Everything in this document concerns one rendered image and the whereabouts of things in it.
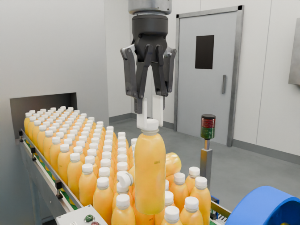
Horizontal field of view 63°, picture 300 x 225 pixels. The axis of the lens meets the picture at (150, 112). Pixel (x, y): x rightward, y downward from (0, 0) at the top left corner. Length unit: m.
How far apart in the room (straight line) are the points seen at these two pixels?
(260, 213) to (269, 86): 3.45
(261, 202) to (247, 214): 0.04
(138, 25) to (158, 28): 0.04
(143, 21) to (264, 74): 3.52
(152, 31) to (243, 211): 0.40
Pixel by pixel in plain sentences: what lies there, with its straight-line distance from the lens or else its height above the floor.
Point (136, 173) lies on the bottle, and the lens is 0.58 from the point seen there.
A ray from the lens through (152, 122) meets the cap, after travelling 0.54.
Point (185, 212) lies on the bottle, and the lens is 0.76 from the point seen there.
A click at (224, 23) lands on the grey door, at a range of 4.21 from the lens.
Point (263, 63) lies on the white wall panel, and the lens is 3.96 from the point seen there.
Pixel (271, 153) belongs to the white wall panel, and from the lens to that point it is 4.11.
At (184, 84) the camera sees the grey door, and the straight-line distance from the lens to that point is 4.62.
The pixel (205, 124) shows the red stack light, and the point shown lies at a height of 1.23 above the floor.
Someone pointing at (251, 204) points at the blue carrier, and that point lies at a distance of 0.57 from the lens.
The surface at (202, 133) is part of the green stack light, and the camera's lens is 1.12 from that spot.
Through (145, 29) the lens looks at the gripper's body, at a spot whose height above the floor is 1.57.
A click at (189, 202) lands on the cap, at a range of 0.74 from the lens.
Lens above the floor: 1.53
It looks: 13 degrees down
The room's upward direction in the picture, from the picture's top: straight up
